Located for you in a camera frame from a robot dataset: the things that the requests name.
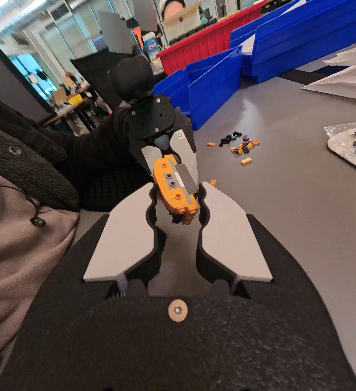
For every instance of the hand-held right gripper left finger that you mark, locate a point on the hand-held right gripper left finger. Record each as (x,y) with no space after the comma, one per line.
(126,244)

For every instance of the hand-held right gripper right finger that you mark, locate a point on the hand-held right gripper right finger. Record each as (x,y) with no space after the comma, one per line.
(230,244)

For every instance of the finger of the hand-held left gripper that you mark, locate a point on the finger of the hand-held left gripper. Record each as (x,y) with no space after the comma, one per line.
(187,152)
(149,155)

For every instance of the orange lego car section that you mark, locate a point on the orange lego car section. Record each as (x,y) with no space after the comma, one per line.
(172,195)

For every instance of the person's left forearm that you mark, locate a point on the person's left forearm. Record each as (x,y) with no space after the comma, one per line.
(104,171)

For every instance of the pile of small lego pieces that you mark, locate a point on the pile of small lego pieces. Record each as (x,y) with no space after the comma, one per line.
(242,145)

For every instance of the orange flat lego tile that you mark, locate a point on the orange flat lego tile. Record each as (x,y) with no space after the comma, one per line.
(246,161)

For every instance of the white wipes canister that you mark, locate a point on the white wipes canister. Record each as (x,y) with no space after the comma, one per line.
(152,45)

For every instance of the red plastic bin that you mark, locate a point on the red plastic bin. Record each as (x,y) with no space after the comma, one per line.
(202,49)

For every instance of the cardboard box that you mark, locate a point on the cardboard box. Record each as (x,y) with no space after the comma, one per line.
(184,21)

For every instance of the person's beige hoodie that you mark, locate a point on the person's beige hoodie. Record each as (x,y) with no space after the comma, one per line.
(19,259)

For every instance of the person's black fleece jacket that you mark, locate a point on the person's black fleece jacket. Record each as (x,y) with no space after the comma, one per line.
(28,165)

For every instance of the white paper sheets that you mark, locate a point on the white paper sheets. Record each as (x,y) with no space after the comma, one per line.
(249,44)

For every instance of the white book stand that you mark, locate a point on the white book stand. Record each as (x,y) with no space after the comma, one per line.
(344,155)

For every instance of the clear bag of dark pieces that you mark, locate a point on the clear bag of dark pieces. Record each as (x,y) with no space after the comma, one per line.
(349,137)

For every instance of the torn white paper bag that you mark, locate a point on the torn white paper bag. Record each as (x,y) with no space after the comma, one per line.
(355,55)
(343,84)

